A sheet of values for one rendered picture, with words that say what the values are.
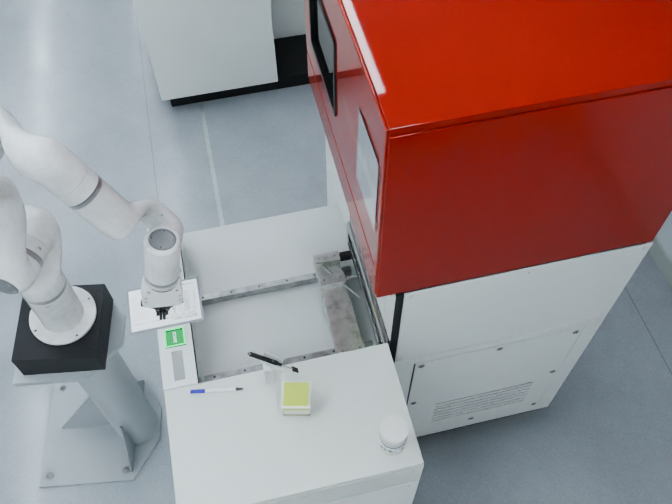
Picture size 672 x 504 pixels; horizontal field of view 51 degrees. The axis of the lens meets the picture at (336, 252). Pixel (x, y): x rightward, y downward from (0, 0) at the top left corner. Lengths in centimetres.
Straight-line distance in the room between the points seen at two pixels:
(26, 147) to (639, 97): 117
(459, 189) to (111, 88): 298
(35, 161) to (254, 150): 232
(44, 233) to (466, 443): 180
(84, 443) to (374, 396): 147
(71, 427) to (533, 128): 225
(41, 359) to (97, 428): 92
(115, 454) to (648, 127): 225
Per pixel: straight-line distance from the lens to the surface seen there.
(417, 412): 256
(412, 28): 148
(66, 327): 217
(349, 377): 194
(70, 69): 439
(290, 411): 186
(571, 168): 157
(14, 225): 175
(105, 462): 300
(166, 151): 379
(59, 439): 309
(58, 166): 149
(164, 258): 164
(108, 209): 156
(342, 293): 216
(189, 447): 191
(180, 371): 200
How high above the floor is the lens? 274
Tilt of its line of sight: 56 degrees down
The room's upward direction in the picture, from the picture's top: 1 degrees counter-clockwise
